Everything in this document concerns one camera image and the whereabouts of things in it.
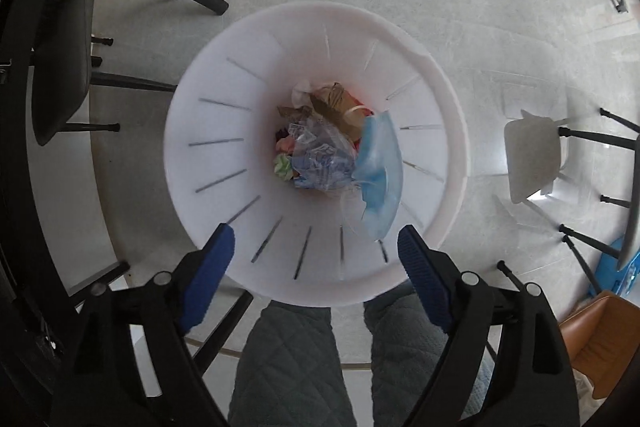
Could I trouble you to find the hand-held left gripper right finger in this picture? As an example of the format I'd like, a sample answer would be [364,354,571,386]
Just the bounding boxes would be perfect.
[396,225,582,427]

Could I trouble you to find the blue face mask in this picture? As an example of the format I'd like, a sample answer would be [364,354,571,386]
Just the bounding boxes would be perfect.
[352,111,405,240]

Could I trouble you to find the white chair black legs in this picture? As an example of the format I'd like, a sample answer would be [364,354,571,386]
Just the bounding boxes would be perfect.
[502,107,640,258]

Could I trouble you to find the clear plastic packaging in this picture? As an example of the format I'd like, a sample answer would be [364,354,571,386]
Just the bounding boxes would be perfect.
[290,117,373,235]

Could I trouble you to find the trash pile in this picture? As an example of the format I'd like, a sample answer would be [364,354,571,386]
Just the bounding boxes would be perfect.
[277,82,366,142]

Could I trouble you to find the white tissue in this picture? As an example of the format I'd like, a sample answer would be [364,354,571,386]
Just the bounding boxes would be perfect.
[291,79,321,108]

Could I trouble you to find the pink paper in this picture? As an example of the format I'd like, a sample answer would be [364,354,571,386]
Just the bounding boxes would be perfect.
[275,127,296,155]

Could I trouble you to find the brown leather chair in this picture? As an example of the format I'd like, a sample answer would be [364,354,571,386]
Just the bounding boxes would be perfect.
[557,289,640,403]

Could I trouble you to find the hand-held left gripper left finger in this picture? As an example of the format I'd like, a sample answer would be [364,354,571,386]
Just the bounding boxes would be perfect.
[50,223,237,427]

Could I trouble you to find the white plastic bin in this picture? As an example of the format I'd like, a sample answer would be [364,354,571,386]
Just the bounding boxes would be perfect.
[164,0,471,308]

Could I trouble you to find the black chair grey seat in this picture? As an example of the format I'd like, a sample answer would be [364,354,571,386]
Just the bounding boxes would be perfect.
[0,0,230,148]

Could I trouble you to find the grey quilted trousers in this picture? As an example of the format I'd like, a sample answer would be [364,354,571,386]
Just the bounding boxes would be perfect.
[227,282,506,427]

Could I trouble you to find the green paper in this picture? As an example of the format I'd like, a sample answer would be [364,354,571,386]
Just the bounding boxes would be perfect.
[272,154,296,180]

